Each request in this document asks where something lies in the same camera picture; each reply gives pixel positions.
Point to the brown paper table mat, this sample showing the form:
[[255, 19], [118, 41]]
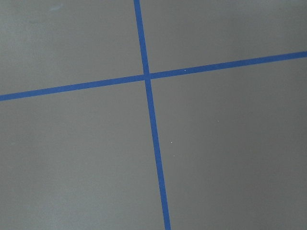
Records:
[[153, 114]]

